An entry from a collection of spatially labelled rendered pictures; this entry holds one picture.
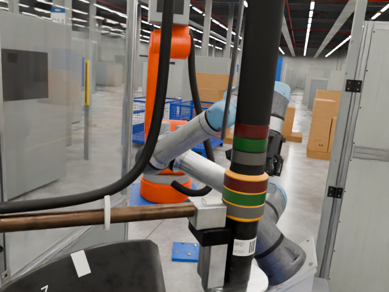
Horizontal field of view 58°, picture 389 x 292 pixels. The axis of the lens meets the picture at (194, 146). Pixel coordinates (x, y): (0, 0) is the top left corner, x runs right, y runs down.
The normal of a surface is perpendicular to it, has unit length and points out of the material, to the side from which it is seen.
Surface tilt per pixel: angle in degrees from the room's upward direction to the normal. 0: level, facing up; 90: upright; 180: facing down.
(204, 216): 90
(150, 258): 35
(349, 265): 90
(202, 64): 90
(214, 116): 104
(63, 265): 42
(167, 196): 90
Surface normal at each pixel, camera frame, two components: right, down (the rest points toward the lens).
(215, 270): 0.35, 0.23
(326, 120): -0.31, 0.18
